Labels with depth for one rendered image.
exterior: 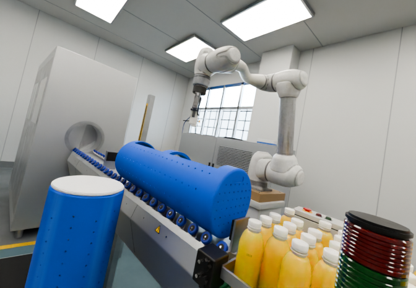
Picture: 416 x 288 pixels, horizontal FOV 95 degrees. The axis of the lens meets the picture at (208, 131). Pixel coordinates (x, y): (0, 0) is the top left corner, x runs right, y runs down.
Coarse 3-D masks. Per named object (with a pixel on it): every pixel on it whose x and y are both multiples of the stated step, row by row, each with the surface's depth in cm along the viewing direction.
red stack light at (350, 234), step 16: (352, 224) 23; (352, 240) 23; (368, 240) 22; (384, 240) 21; (400, 240) 20; (352, 256) 22; (368, 256) 21; (384, 256) 21; (400, 256) 20; (384, 272) 20; (400, 272) 20
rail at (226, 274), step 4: (224, 268) 53; (224, 272) 53; (228, 272) 52; (220, 276) 53; (224, 276) 52; (228, 276) 52; (232, 276) 51; (236, 276) 51; (224, 280) 52; (228, 280) 51; (232, 280) 51; (236, 280) 50; (240, 280) 50; (228, 284) 51; (232, 284) 50; (236, 284) 50; (240, 284) 49; (244, 284) 48
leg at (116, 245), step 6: (114, 240) 147; (120, 240) 147; (114, 246) 145; (120, 246) 147; (114, 252) 144; (114, 258) 145; (108, 264) 146; (114, 264) 145; (108, 270) 144; (114, 270) 146; (108, 276) 143; (114, 276) 146; (108, 282) 144
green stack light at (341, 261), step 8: (344, 256) 23; (344, 264) 23; (352, 264) 22; (360, 264) 22; (336, 272) 25; (344, 272) 23; (352, 272) 22; (360, 272) 22; (368, 272) 21; (376, 272) 21; (336, 280) 24; (344, 280) 23; (352, 280) 22; (360, 280) 21; (368, 280) 21; (376, 280) 21; (384, 280) 20; (392, 280) 20; (400, 280) 20; (408, 280) 21
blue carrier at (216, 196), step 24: (144, 144) 141; (120, 168) 121; (144, 168) 101; (168, 168) 90; (192, 168) 83; (216, 168) 78; (240, 168) 80; (168, 192) 85; (192, 192) 75; (216, 192) 69; (240, 192) 81; (192, 216) 76; (216, 216) 70; (240, 216) 83
